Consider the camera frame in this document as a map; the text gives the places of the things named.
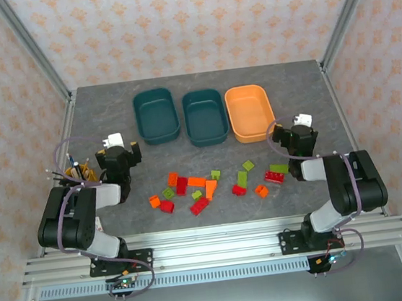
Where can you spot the beige marker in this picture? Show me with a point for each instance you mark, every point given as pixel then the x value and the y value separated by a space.
pixel 77 172

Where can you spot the aluminium frame post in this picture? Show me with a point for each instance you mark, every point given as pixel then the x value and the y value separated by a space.
pixel 345 14
pixel 35 49

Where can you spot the orange plastic container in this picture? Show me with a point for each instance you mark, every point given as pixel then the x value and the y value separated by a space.
pixel 250 114

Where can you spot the large red lego brick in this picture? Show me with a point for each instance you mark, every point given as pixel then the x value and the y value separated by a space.
pixel 274 176

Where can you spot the yellow pencil cup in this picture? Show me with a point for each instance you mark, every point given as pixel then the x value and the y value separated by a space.
pixel 68 171

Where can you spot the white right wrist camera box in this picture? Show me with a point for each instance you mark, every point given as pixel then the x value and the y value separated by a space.
pixel 303 120

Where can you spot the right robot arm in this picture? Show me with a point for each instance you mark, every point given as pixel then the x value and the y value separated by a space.
pixel 357 183

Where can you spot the black pen with white tip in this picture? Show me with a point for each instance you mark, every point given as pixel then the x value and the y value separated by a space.
pixel 59 179
pixel 58 173

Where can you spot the small white printed card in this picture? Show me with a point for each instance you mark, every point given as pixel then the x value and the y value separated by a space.
pixel 99 225

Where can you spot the aluminium table side rail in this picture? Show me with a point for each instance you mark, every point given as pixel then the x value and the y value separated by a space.
pixel 339 105
pixel 66 129

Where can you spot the dark teal plastic container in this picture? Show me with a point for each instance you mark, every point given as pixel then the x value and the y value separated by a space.
pixel 205 118
pixel 156 117

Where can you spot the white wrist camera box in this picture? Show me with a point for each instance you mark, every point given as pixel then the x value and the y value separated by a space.
pixel 114 141
pixel 303 120

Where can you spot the blue pen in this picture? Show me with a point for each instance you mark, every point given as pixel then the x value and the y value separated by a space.
pixel 72 161

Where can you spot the long green lego brick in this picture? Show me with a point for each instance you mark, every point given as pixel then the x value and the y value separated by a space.
pixel 279 168
pixel 242 178

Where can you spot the wide aluminium mounting rail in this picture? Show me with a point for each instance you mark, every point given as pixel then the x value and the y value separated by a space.
pixel 215 247

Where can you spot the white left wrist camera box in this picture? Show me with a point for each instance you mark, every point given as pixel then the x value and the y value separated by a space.
pixel 114 141

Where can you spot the long red lego brick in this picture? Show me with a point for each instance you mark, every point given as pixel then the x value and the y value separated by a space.
pixel 199 206

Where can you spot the long orange lego brick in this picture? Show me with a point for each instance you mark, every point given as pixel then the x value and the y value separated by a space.
pixel 196 182

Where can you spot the yellow pencil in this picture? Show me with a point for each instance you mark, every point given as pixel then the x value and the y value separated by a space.
pixel 86 166

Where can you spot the small circuit board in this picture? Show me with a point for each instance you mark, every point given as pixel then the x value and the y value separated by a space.
pixel 124 283
pixel 332 259

